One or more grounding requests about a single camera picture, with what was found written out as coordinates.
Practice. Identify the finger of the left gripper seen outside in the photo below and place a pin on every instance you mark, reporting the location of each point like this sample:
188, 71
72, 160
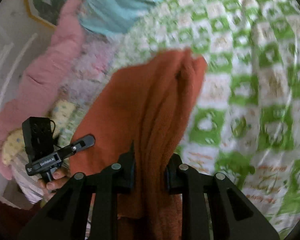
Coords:
83, 143

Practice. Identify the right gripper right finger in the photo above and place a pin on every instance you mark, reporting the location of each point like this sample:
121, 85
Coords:
176, 177

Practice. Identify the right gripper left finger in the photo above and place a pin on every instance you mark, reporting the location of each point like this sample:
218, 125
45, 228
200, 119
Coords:
126, 174

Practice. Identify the rust orange knit sweater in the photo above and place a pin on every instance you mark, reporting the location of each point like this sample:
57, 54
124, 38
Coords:
147, 108

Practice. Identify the person's left hand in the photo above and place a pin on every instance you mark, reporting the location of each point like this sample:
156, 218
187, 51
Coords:
60, 177

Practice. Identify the white striped cloth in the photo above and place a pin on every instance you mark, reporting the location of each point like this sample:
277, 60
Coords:
28, 184

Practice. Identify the yellow dotted small cloth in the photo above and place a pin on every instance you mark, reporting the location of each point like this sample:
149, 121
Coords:
38, 133

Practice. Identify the pink floral bed sheet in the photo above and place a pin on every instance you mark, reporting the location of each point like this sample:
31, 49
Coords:
89, 70

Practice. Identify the green white checked quilt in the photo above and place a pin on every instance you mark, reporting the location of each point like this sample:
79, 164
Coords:
246, 122

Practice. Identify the light blue floral duvet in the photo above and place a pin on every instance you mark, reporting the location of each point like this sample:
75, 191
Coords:
111, 17

